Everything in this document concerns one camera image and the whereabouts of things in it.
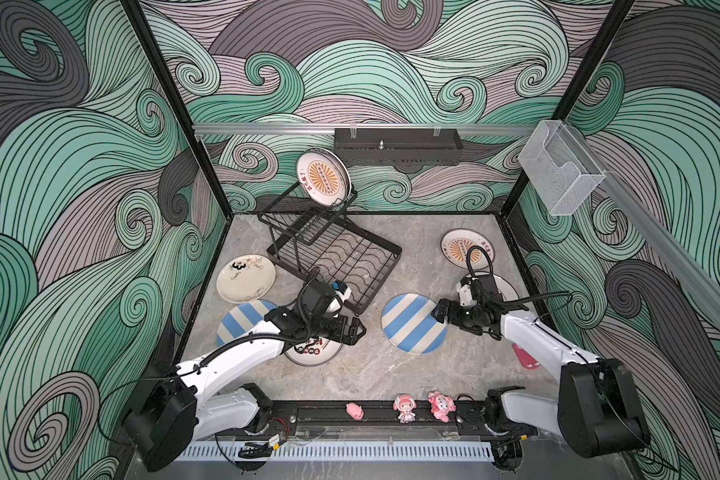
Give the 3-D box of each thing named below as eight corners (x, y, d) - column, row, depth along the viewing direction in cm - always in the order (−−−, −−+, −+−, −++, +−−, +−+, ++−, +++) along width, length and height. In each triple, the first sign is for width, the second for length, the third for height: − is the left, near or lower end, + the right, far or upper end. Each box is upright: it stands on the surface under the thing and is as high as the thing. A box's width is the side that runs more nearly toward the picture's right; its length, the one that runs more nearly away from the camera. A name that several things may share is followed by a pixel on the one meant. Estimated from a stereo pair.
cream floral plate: (211, 303, 97) (209, 300, 95) (227, 258, 109) (225, 254, 107) (270, 303, 97) (268, 300, 95) (279, 258, 109) (278, 254, 107)
